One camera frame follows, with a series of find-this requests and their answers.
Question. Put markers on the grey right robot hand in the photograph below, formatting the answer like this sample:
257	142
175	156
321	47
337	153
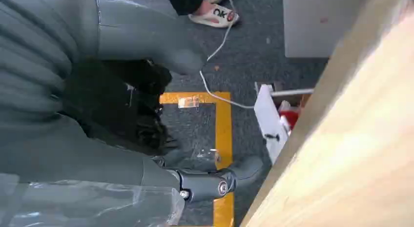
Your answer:
136	31

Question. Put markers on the person's leg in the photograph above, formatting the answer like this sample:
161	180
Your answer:
184	1

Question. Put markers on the white slipper with print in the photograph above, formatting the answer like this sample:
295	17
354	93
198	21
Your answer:
215	16

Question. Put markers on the clear tape piece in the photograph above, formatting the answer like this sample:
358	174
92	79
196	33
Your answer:
188	102

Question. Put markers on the grey ribbed right arm sleeve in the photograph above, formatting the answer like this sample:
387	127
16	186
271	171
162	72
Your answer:
35	51

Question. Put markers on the yellow floor tape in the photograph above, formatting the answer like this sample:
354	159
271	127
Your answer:
223	128

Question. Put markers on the white panel with black clip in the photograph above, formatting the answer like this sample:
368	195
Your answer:
269	122

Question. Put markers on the white cabinet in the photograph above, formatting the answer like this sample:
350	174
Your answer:
310	25

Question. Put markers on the red and white object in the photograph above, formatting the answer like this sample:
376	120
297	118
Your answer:
290	117

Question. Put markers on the pale wooden desk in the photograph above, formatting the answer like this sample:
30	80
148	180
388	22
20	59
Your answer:
352	128

